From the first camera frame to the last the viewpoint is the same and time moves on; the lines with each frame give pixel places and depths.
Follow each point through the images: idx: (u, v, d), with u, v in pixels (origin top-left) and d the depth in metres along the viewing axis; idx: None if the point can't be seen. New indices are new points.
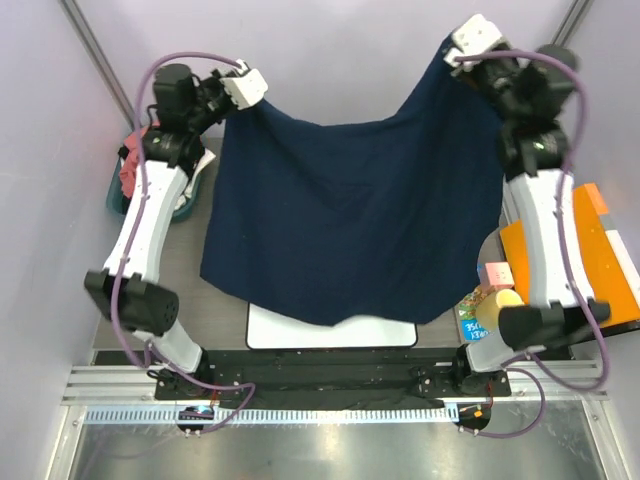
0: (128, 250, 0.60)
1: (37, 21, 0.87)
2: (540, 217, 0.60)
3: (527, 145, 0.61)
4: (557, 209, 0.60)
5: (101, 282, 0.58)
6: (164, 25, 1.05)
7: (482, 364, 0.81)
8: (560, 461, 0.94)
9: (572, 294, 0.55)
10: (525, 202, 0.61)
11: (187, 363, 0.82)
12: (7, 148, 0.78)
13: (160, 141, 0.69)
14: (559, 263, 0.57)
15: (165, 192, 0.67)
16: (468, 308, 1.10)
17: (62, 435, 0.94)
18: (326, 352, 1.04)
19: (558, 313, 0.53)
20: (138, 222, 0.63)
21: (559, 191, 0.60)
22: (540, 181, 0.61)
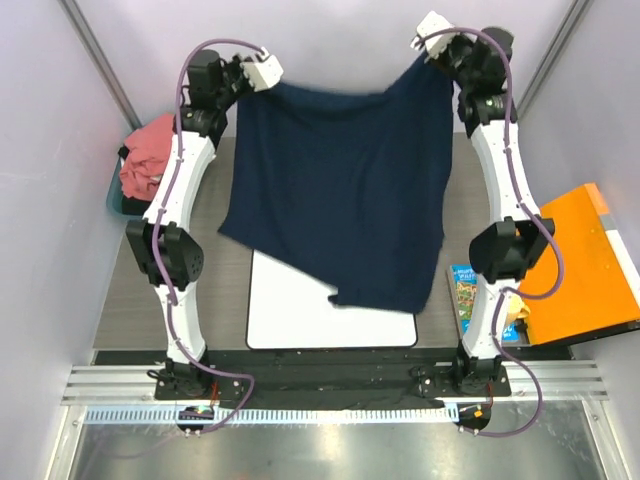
0: (165, 203, 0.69)
1: (37, 22, 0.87)
2: (493, 157, 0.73)
3: (480, 103, 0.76)
4: (506, 147, 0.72)
5: (142, 229, 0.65)
6: (164, 25, 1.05)
7: (477, 346, 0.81)
8: (560, 461, 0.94)
9: (522, 212, 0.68)
10: (482, 146, 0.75)
11: (195, 351, 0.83)
12: (7, 148, 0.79)
13: (192, 116, 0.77)
14: (510, 191, 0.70)
15: (197, 157, 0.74)
16: (468, 308, 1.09)
17: (62, 435, 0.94)
18: (325, 352, 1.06)
19: (510, 226, 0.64)
20: (175, 179, 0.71)
21: (505, 133, 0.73)
22: (491, 128, 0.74)
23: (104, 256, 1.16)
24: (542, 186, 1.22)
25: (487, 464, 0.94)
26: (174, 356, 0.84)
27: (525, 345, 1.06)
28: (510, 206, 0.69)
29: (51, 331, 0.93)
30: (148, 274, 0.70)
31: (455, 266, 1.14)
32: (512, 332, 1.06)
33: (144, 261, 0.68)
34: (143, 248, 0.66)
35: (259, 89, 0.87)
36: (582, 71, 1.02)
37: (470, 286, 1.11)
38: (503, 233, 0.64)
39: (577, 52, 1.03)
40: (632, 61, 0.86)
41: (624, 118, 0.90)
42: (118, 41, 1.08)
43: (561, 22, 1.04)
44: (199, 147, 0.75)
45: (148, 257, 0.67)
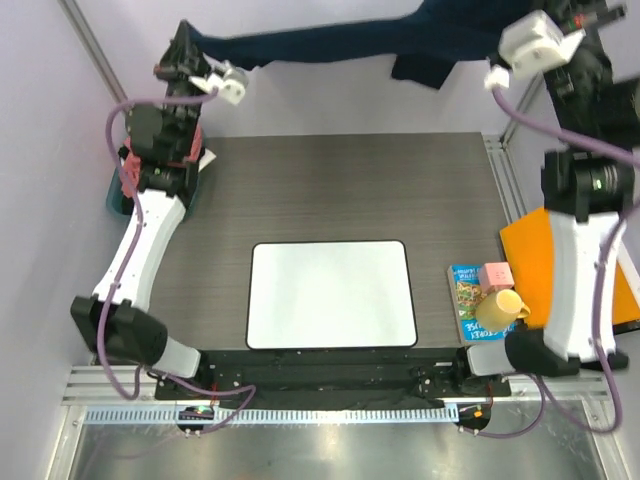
0: (118, 278, 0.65)
1: (36, 21, 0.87)
2: (579, 268, 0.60)
3: (585, 182, 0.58)
4: (599, 261, 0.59)
5: (87, 310, 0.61)
6: (163, 25, 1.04)
7: (483, 370, 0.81)
8: (560, 461, 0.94)
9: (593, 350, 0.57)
10: (567, 245, 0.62)
11: (188, 368, 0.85)
12: (6, 149, 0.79)
13: (160, 173, 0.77)
14: (587, 318, 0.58)
15: (164, 219, 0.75)
16: (468, 308, 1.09)
17: (62, 435, 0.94)
18: (325, 352, 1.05)
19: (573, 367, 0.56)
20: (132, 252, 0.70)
21: (606, 240, 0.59)
22: (583, 226, 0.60)
23: (104, 256, 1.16)
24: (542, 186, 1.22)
25: (488, 464, 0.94)
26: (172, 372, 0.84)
27: None
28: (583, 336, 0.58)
29: (51, 331, 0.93)
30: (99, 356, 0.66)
31: (455, 266, 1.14)
32: None
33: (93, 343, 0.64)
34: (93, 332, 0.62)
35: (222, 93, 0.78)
36: None
37: (470, 286, 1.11)
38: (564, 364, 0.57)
39: None
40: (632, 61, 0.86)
41: None
42: (117, 41, 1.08)
43: None
44: (163, 214, 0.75)
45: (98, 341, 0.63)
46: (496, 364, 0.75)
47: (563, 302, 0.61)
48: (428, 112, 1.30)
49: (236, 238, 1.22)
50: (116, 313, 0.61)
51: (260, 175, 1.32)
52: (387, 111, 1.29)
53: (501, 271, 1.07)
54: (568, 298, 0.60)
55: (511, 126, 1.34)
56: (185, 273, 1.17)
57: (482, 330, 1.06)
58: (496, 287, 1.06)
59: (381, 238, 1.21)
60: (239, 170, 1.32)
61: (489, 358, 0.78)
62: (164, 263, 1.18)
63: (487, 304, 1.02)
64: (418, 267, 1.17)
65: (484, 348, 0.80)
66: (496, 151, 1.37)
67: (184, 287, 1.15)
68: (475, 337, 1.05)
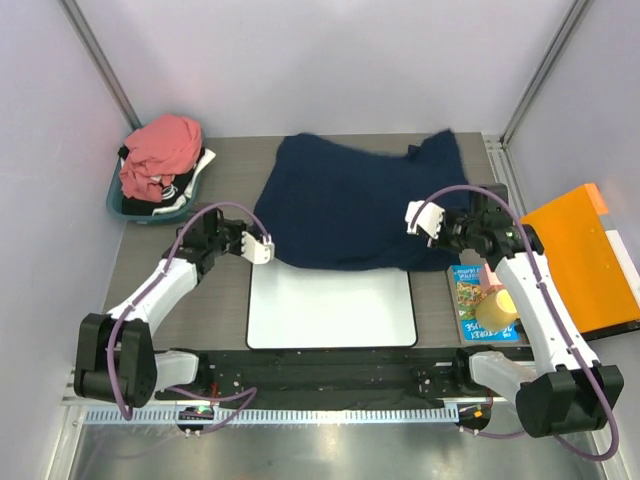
0: (135, 301, 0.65)
1: (36, 22, 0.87)
2: (527, 293, 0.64)
3: (500, 235, 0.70)
4: (538, 282, 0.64)
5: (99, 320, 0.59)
6: (163, 25, 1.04)
7: (482, 378, 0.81)
8: (560, 461, 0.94)
9: (575, 359, 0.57)
10: (513, 285, 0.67)
11: (187, 375, 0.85)
12: (5, 148, 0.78)
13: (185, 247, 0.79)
14: (553, 328, 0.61)
15: (181, 277, 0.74)
16: (468, 308, 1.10)
17: (62, 435, 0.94)
18: (326, 352, 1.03)
19: (566, 379, 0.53)
20: (151, 286, 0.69)
21: (533, 265, 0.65)
22: (516, 262, 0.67)
23: (104, 256, 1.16)
24: (542, 186, 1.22)
25: (487, 465, 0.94)
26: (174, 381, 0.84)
27: (524, 345, 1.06)
28: (560, 350, 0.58)
29: (52, 332, 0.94)
30: (84, 391, 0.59)
31: (455, 266, 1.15)
32: (512, 332, 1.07)
33: (84, 369, 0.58)
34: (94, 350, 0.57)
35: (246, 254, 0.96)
36: (581, 72, 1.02)
37: (470, 286, 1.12)
38: (559, 387, 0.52)
39: (577, 52, 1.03)
40: (632, 62, 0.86)
41: (624, 119, 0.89)
42: (117, 42, 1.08)
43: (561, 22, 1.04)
44: (184, 269, 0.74)
45: (92, 363, 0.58)
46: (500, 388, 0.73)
47: (533, 333, 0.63)
48: (428, 112, 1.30)
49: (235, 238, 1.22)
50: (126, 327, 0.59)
51: (260, 176, 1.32)
52: (387, 112, 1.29)
53: None
54: (533, 326, 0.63)
55: (510, 126, 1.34)
56: None
57: (482, 330, 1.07)
58: (495, 287, 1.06)
59: None
60: (239, 171, 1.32)
61: (491, 375, 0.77)
62: None
63: (487, 303, 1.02)
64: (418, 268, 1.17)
65: (486, 364, 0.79)
66: (496, 151, 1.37)
67: None
68: (476, 337, 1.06)
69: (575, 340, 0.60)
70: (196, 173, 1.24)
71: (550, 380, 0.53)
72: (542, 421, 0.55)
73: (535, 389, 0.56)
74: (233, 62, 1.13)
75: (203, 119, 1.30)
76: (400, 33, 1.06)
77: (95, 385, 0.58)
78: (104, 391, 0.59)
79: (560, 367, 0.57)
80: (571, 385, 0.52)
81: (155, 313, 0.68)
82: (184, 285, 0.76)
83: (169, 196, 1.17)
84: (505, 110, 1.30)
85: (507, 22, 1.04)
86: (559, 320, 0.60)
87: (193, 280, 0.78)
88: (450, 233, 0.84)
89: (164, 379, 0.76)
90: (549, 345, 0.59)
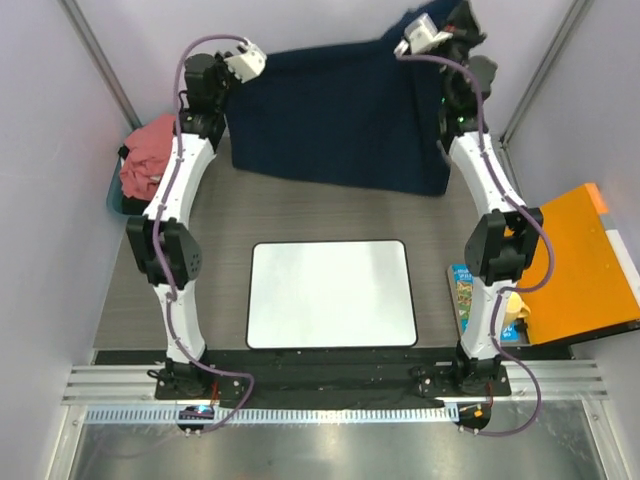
0: (165, 200, 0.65)
1: (35, 20, 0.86)
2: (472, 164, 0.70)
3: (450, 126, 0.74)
4: (482, 153, 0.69)
5: (142, 226, 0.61)
6: (164, 26, 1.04)
7: (475, 346, 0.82)
8: (561, 461, 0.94)
9: (509, 203, 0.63)
10: (462, 158, 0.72)
11: (196, 351, 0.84)
12: (7, 148, 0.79)
13: (193, 119, 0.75)
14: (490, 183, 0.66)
15: (196, 157, 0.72)
16: (467, 307, 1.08)
17: (62, 435, 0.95)
18: (325, 352, 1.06)
19: (498, 216, 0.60)
20: (175, 178, 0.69)
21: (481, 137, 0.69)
22: (463, 138, 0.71)
23: (104, 255, 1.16)
24: (541, 186, 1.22)
25: (487, 464, 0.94)
26: (173, 356, 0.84)
27: (525, 345, 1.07)
28: (496, 201, 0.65)
29: (51, 331, 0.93)
30: (145, 273, 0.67)
31: (455, 266, 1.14)
32: (512, 332, 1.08)
33: (142, 259, 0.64)
34: (142, 246, 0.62)
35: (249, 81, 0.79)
36: (581, 72, 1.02)
37: (470, 286, 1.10)
38: (494, 224, 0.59)
39: (576, 52, 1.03)
40: (632, 61, 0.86)
41: (624, 118, 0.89)
42: (118, 41, 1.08)
43: (562, 20, 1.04)
44: (199, 150, 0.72)
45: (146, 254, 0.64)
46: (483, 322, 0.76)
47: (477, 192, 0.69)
48: None
49: (235, 237, 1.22)
50: (167, 227, 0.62)
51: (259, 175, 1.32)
52: None
53: None
54: (479, 189, 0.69)
55: (511, 126, 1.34)
56: None
57: None
58: None
59: (380, 239, 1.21)
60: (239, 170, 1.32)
61: (472, 320, 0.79)
62: None
63: None
64: (418, 267, 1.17)
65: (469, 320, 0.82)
66: (496, 151, 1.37)
67: None
68: None
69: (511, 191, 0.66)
70: None
71: (484, 219, 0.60)
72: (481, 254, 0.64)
73: (476, 231, 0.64)
74: None
75: None
76: None
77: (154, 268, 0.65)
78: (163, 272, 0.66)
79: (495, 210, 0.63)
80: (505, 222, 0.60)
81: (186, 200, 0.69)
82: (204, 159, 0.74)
83: None
84: (505, 110, 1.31)
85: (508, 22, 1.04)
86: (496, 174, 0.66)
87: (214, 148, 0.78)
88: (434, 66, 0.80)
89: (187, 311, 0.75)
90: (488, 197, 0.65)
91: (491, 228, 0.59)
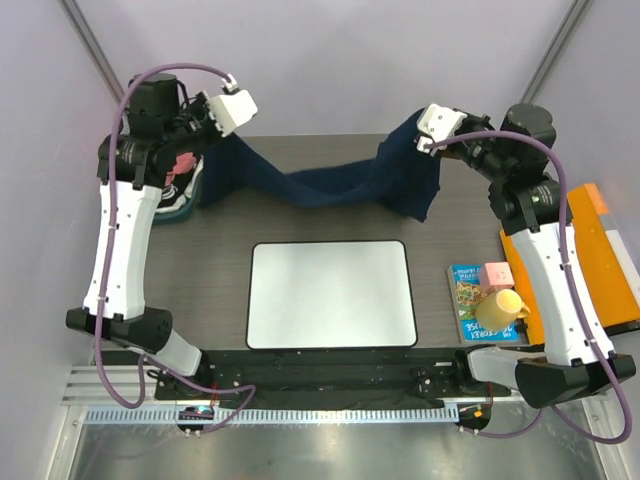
0: (104, 293, 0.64)
1: (35, 20, 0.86)
2: (550, 276, 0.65)
3: (525, 201, 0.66)
4: (564, 263, 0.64)
5: (84, 324, 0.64)
6: (164, 26, 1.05)
7: (484, 376, 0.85)
8: (561, 462, 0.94)
9: (592, 353, 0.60)
10: (533, 259, 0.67)
11: (188, 367, 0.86)
12: (6, 150, 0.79)
13: (122, 151, 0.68)
14: (575, 316, 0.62)
15: (133, 218, 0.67)
16: (468, 308, 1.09)
17: (62, 435, 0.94)
18: (326, 351, 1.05)
19: (580, 374, 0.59)
20: (111, 261, 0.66)
21: (561, 245, 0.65)
22: (541, 238, 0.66)
23: None
24: None
25: (488, 465, 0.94)
26: None
27: (524, 344, 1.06)
28: (579, 343, 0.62)
29: (51, 332, 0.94)
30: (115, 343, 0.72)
31: (455, 266, 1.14)
32: (512, 332, 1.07)
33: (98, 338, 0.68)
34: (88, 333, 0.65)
35: (228, 131, 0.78)
36: (582, 72, 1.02)
37: (470, 286, 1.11)
38: (572, 383, 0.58)
39: (576, 51, 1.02)
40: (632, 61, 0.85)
41: (625, 118, 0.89)
42: (117, 41, 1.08)
43: (560, 23, 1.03)
44: (135, 209, 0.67)
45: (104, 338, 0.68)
46: (503, 376, 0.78)
47: (549, 310, 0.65)
48: None
49: (235, 238, 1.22)
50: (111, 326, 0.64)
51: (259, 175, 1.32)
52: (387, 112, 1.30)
53: (501, 271, 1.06)
54: (554, 314, 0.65)
55: None
56: (181, 272, 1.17)
57: (482, 330, 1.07)
58: (495, 287, 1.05)
59: (380, 239, 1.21)
60: None
61: (491, 367, 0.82)
62: (163, 263, 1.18)
63: (488, 303, 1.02)
64: (418, 268, 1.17)
65: (487, 356, 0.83)
66: None
67: (183, 287, 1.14)
68: (475, 337, 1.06)
69: (594, 328, 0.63)
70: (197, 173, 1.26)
71: (564, 375, 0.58)
72: (543, 402, 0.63)
73: (541, 375, 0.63)
74: (233, 62, 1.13)
75: None
76: (399, 33, 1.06)
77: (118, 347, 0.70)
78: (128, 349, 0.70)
79: (576, 362, 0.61)
80: (582, 378, 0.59)
81: (132, 275, 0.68)
82: (147, 205, 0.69)
83: (169, 196, 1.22)
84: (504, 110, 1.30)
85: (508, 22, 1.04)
86: (581, 311, 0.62)
87: (156, 186, 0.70)
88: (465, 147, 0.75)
89: (172, 350, 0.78)
90: (567, 337, 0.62)
91: (568, 388, 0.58)
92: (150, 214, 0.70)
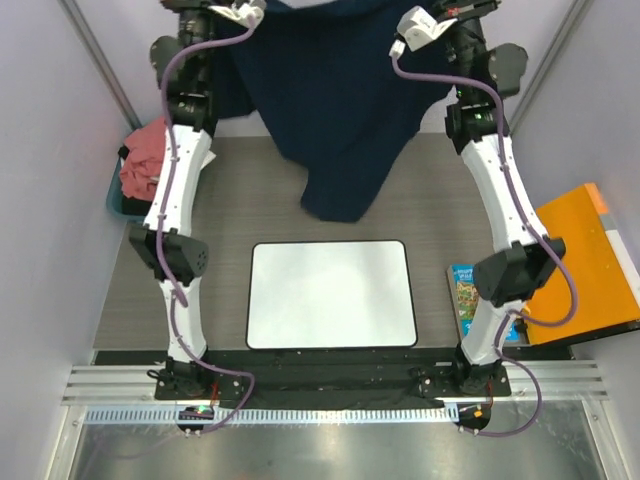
0: (164, 208, 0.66)
1: (35, 20, 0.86)
2: (489, 174, 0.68)
3: (469, 120, 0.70)
4: (502, 165, 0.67)
5: (143, 237, 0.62)
6: (163, 25, 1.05)
7: (476, 352, 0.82)
8: (561, 461, 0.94)
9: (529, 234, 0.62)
10: (477, 164, 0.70)
11: (196, 350, 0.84)
12: (7, 150, 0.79)
13: (184, 105, 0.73)
14: (510, 206, 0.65)
15: (193, 153, 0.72)
16: (468, 308, 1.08)
17: (62, 435, 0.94)
18: (325, 352, 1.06)
19: (519, 252, 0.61)
20: (170, 183, 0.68)
21: (499, 150, 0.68)
22: (482, 145, 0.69)
23: (104, 256, 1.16)
24: (540, 186, 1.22)
25: (488, 465, 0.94)
26: (175, 355, 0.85)
27: (524, 345, 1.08)
28: (516, 229, 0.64)
29: (51, 331, 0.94)
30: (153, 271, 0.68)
31: (455, 266, 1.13)
32: (513, 332, 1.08)
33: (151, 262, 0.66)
34: (147, 251, 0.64)
35: None
36: (581, 72, 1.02)
37: (470, 286, 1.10)
38: (512, 259, 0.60)
39: (576, 52, 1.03)
40: (631, 61, 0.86)
41: (623, 117, 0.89)
42: (118, 41, 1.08)
43: (561, 21, 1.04)
44: (193, 146, 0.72)
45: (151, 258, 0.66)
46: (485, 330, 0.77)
47: (493, 202, 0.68)
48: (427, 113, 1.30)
49: (235, 238, 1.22)
50: (168, 238, 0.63)
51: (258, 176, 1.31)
52: None
53: None
54: (495, 205, 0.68)
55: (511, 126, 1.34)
56: None
57: None
58: None
59: (380, 240, 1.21)
60: (238, 172, 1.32)
61: (475, 329, 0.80)
62: None
63: None
64: (418, 268, 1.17)
65: (473, 326, 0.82)
66: None
67: None
68: None
69: (531, 217, 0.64)
70: None
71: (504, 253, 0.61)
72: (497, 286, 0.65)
73: (491, 260, 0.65)
74: None
75: None
76: None
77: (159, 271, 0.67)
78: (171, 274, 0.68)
79: (515, 243, 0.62)
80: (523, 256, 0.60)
81: (185, 201, 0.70)
82: (200, 149, 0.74)
83: None
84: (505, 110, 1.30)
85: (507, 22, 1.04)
86: (516, 199, 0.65)
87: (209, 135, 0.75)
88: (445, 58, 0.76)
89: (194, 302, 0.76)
90: (507, 224, 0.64)
91: (509, 263, 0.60)
92: (202, 153, 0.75)
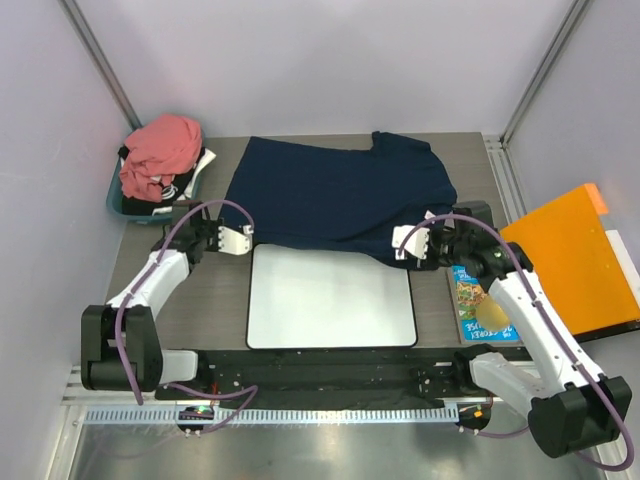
0: (133, 289, 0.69)
1: (33, 18, 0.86)
2: (526, 313, 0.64)
3: (489, 256, 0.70)
4: (534, 300, 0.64)
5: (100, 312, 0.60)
6: (164, 25, 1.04)
7: (486, 382, 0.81)
8: (561, 462, 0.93)
9: (582, 376, 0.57)
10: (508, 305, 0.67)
11: (187, 371, 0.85)
12: (6, 150, 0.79)
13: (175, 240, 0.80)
14: (554, 344, 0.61)
15: (172, 266, 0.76)
16: (468, 308, 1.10)
17: (62, 435, 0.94)
18: (325, 352, 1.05)
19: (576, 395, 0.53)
20: (145, 277, 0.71)
21: (526, 285, 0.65)
22: (509, 282, 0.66)
23: (104, 256, 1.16)
24: (541, 185, 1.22)
25: (488, 465, 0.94)
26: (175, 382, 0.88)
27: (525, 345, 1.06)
28: (567, 369, 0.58)
29: (51, 332, 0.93)
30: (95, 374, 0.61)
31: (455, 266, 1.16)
32: (512, 332, 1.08)
33: (89, 361, 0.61)
34: (98, 341, 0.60)
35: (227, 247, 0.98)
36: (581, 72, 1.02)
37: (470, 286, 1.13)
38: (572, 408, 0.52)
39: (576, 53, 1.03)
40: (633, 60, 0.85)
41: (624, 117, 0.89)
42: (118, 43, 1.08)
43: (563, 20, 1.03)
44: (173, 259, 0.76)
45: (98, 353, 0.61)
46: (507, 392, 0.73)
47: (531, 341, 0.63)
48: (427, 113, 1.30)
49: None
50: (129, 315, 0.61)
51: None
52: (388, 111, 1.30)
53: None
54: (536, 345, 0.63)
55: (511, 126, 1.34)
56: None
57: (482, 330, 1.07)
58: None
59: None
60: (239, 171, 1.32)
61: (496, 382, 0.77)
62: None
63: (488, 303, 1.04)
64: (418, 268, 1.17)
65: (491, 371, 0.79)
66: (496, 151, 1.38)
67: (183, 288, 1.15)
68: (476, 337, 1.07)
69: (578, 354, 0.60)
70: (197, 173, 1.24)
71: (562, 400, 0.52)
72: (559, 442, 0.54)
73: (544, 407, 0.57)
74: (232, 62, 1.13)
75: (202, 118, 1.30)
76: (398, 33, 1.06)
77: (101, 374, 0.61)
78: (111, 380, 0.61)
79: (569, 386, 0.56)
80: (582, 403, 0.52)
81: (154, 299, 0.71)
82: (176, 271, 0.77)
83: (169, 196, 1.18)
84: (505, 110, 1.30)
85: (508, 22, 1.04)
86: (559, 337, 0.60)
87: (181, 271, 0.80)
88: (437, 251, 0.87)
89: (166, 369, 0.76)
90: (555, 363, 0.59)
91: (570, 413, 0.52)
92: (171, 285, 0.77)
